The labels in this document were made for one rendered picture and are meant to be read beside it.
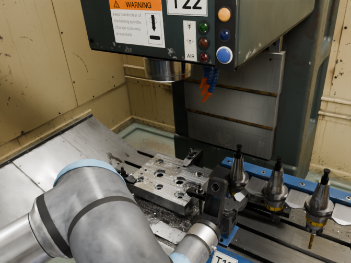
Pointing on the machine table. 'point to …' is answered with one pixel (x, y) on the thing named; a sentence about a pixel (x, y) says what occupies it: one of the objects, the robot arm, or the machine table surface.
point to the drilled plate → (170, 203)
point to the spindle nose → (166, 70)
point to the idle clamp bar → (258, 202)
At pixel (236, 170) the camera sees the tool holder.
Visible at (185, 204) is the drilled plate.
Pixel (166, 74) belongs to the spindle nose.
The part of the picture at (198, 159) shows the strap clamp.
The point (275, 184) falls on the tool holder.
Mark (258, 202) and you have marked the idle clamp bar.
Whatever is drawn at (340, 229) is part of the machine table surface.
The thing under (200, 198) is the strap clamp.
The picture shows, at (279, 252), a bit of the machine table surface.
